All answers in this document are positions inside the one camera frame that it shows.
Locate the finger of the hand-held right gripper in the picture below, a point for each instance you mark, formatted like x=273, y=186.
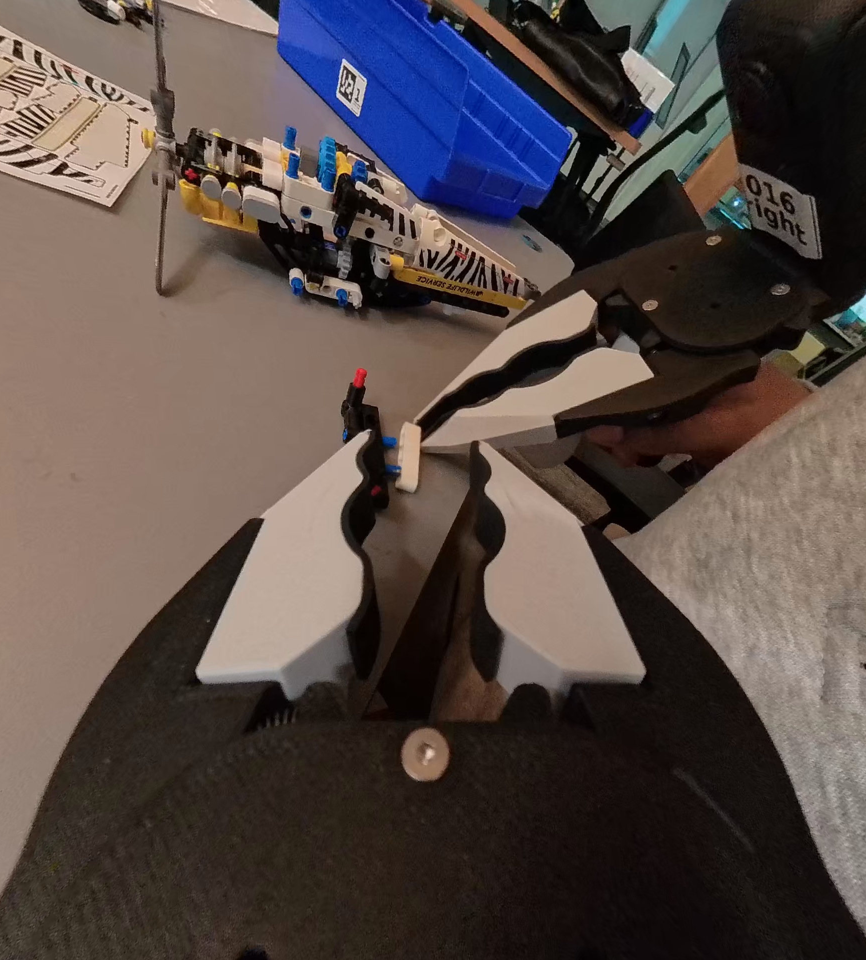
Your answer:
x=553, y=397
x=538, y=326

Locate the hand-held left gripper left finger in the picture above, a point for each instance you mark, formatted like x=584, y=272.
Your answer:
x=290, y=592

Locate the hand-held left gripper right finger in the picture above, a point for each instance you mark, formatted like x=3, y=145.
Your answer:
x=560, y=600

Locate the white five-hole lego beam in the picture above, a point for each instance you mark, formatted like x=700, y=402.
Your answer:
x=409, y=457

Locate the black lego assembly red pins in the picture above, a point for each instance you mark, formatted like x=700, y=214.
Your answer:
x=361, y=412

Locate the person's right forearm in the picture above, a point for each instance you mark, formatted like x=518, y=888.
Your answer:
x=852, y=420

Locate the zebra striped lego helicopter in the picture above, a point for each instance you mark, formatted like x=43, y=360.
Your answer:
x=373, y=217

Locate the cluster of small lego pieces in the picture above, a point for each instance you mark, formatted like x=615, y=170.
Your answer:
x=110, y=9

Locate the person's right hand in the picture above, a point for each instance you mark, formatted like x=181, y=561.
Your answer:
x=717, y=427

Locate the black chair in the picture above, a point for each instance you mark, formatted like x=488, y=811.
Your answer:
x=642, y=210

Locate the blue plastic storage bin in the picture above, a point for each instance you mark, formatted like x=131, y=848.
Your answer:
x=418, y=97

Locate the grey sweatshirt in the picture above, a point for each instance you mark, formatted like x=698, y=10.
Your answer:
x=815, y=675

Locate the black bag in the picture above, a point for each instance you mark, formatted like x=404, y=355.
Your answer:
x=583, y=52

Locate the zebra striped sticker sheet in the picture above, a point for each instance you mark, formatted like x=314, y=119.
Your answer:
x=43, y=112

